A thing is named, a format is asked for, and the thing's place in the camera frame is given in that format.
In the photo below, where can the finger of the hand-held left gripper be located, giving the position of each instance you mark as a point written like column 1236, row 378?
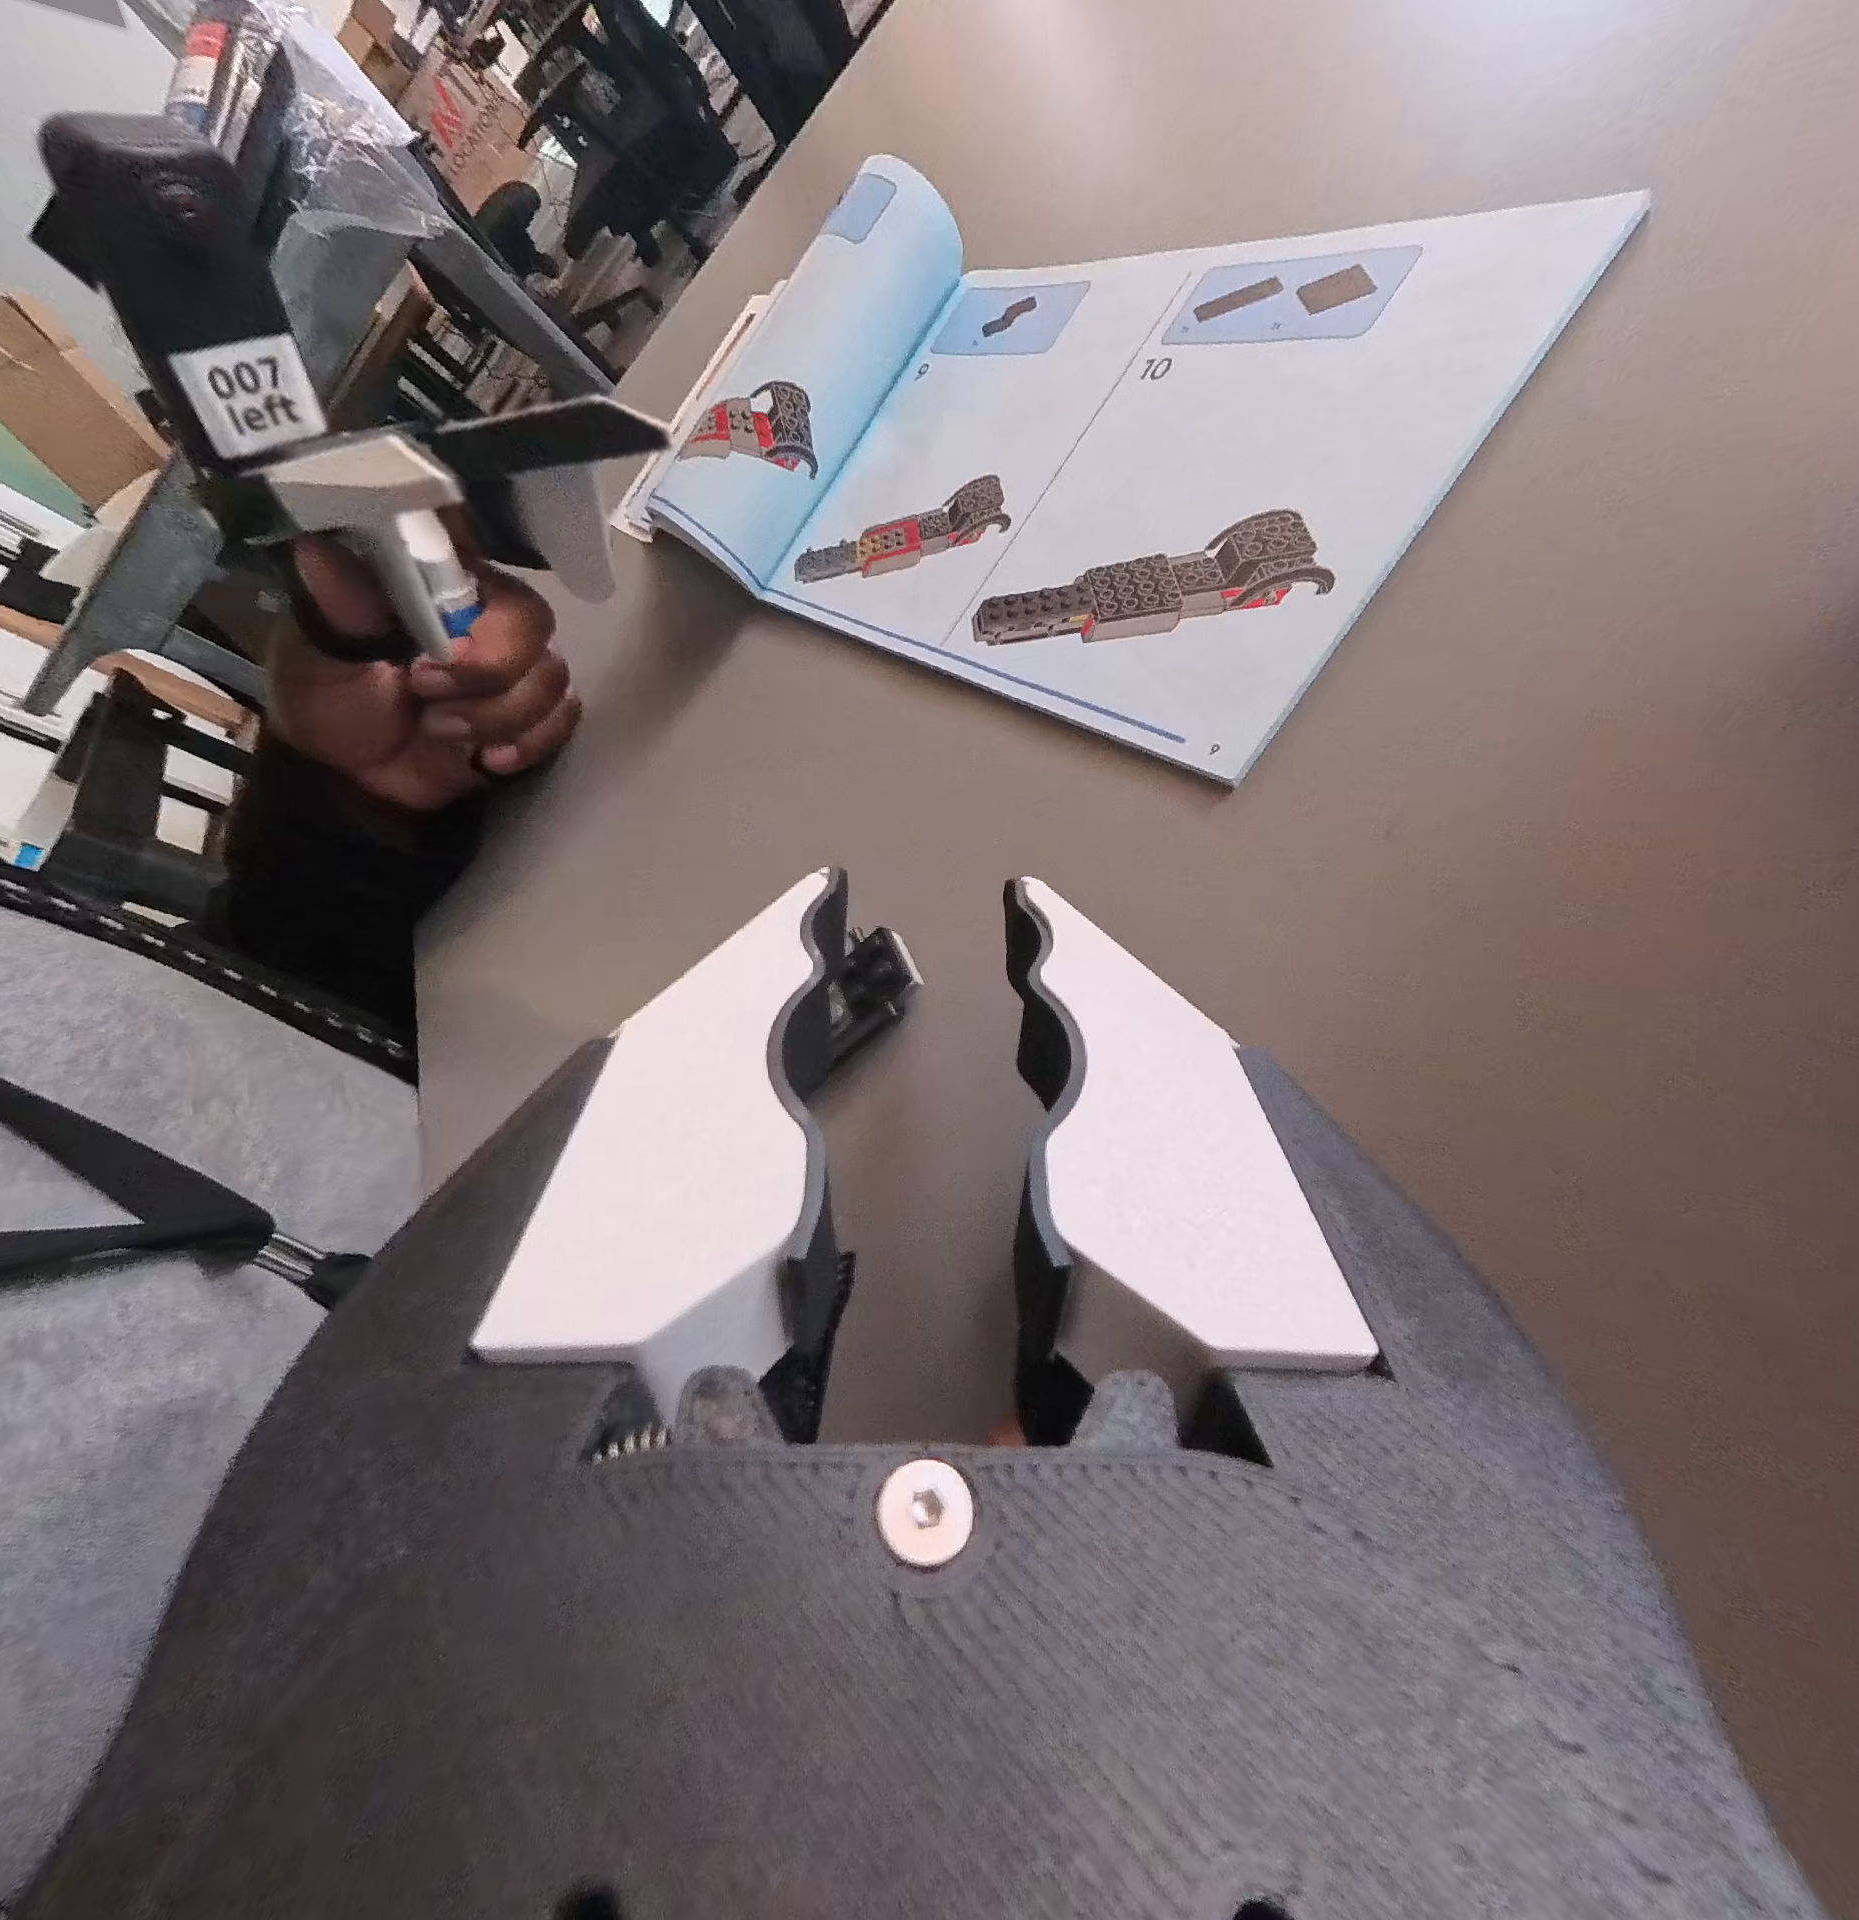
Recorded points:
column 577, row 524
column 366, row 488

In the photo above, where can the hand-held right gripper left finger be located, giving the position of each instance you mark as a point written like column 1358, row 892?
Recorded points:
column 644, row 1199

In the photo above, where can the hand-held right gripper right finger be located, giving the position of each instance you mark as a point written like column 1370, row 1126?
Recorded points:
column 1201, row 1199

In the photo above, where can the black toy brick with pins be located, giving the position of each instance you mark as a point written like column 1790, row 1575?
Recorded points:
column 875, row 982

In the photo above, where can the person's left forearm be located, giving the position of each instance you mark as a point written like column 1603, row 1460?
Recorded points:
column 328, row 900

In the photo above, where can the grey-brown desk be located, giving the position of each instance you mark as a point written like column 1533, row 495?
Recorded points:
column 1471, row 1052

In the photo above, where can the person's left hand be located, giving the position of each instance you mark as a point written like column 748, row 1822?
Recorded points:
column 435, row 719

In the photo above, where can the plastic wrapped bundle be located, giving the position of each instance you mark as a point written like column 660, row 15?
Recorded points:
column 343, row 179

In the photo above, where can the brown cardboard box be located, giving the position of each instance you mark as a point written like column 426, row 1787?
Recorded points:
column 46, row 390

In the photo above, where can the black office chair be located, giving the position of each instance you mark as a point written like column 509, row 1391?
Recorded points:
column 629, row 136

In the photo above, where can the brick instruction booklet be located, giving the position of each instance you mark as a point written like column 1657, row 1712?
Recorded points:
column 1245, row 449

